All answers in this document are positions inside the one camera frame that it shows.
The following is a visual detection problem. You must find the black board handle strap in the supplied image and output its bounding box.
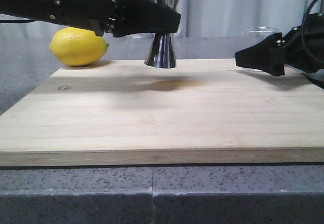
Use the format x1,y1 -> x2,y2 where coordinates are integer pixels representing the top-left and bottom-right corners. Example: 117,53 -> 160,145
303,72 -> 324,89

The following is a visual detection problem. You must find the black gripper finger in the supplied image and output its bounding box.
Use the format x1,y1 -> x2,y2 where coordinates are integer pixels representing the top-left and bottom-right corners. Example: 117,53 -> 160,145
111,0 -> 181,37

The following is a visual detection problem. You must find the silver steel jigger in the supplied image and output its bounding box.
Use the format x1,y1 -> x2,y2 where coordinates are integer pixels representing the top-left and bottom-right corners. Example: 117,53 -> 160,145
145,0 -> 179,69

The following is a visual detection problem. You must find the light wooden cutting board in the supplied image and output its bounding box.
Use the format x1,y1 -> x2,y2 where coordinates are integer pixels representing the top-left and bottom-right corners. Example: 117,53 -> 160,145
1,59 -> 323,167

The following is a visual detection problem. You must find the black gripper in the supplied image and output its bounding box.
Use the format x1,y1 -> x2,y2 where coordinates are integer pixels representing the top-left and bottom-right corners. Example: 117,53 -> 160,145
234,13 -> 323,76
1,0 -> 117,36

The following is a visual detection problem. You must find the yellow lemon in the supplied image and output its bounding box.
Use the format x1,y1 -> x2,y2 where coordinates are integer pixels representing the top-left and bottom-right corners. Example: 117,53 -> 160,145
49,27 -> 109,66

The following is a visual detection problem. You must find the black cable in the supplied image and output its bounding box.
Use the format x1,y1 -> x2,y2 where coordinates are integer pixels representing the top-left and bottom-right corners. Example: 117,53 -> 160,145
0,18 -> 35,24

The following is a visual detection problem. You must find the grey curtain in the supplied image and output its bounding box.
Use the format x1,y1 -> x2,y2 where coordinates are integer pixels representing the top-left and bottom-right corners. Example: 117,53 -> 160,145
1,0 -> 314,38

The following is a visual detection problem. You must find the clear glass beaker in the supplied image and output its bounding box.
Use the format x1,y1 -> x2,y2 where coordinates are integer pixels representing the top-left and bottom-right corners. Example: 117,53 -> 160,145
244,26 -> 279,48

